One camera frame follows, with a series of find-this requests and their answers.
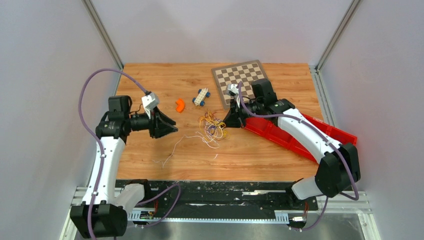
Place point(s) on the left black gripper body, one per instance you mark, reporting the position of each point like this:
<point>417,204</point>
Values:
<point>142,122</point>

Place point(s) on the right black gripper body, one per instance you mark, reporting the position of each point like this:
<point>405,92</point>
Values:
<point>254,106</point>

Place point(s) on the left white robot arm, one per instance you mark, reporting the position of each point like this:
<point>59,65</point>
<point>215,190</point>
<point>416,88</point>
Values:
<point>102,214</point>

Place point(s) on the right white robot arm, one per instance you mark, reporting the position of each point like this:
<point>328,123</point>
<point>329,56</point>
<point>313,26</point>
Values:
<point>338,163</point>

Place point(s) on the red compartment tray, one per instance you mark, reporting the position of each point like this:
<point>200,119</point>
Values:
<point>269,131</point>

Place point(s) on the orange curved plastic piece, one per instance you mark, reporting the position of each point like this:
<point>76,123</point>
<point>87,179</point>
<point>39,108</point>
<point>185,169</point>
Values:
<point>180,105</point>

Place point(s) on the wooden chessboard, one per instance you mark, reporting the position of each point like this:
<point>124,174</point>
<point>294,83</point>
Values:
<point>245,72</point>

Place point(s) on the white toy car blue wheels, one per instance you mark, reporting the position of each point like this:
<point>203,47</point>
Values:
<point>199,100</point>

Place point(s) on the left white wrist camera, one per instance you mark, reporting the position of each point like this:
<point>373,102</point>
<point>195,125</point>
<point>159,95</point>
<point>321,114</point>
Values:
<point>149,102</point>

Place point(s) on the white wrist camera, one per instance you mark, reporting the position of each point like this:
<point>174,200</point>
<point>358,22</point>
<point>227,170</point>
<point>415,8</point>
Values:
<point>149,102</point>
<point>232,90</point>

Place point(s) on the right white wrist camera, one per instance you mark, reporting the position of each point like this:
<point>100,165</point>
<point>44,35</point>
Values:
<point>232,90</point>

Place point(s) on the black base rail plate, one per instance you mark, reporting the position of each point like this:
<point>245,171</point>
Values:
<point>219,200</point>

